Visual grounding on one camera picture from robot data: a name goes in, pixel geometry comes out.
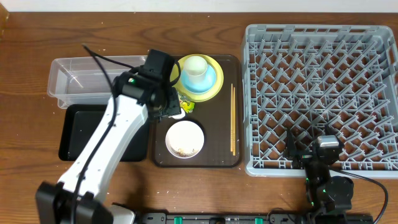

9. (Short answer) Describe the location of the yellow green snack wrapper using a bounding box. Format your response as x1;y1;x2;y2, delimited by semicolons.
178;95;195;113

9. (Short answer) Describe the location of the white bowl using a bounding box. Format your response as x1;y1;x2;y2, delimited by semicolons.
165;121;205;159

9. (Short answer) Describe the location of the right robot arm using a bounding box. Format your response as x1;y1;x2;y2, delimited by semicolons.
284;127;354;224

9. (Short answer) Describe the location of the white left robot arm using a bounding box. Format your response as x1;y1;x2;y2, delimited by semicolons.
35;49;181;223

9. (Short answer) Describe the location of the grey plastic dishwasher rack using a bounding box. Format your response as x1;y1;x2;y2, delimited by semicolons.
242;24;397;179

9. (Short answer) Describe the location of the white paper cup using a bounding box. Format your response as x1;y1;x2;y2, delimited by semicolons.
183;55;208;83

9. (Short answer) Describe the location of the yellow plate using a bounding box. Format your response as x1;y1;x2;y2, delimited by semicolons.
170;54;224;102

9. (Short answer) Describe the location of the light blue bowl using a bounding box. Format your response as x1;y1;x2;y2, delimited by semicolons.
181;65;216;94

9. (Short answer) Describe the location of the wooden chopstick left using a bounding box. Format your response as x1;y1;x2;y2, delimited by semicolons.
230;83;234;153

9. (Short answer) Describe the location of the wooden chopstick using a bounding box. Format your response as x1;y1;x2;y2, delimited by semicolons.
230;83;234;153
233;86;236;156

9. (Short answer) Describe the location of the dark brown serving tray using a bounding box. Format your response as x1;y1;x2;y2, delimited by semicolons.
151;55;244;168

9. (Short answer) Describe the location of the wooden chopstick right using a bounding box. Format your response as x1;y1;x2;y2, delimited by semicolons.
233;86;236;156

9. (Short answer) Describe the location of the clear plastic bin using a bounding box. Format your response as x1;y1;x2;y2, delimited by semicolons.
47;55;147;109

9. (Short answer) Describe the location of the black tray bin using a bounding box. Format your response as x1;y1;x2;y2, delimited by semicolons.
58;105;150;162

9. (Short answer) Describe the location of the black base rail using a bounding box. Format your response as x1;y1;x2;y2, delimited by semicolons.
134;210;374;224

